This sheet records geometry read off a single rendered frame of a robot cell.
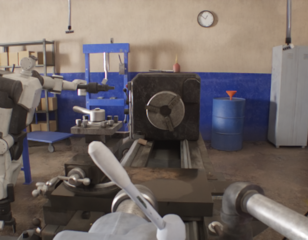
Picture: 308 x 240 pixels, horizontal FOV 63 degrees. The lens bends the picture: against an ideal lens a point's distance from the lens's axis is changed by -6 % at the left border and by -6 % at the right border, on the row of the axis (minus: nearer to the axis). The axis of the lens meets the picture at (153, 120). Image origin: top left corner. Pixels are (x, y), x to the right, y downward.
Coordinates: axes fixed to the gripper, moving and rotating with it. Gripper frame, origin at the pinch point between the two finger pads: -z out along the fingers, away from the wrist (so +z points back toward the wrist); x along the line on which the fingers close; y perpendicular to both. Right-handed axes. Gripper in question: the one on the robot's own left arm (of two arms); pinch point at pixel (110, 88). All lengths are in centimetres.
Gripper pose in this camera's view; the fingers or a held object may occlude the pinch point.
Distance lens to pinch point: 213.2
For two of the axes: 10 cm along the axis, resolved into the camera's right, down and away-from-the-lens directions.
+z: -10.0, -0.2, 0.6
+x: -0.6, 1.4, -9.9
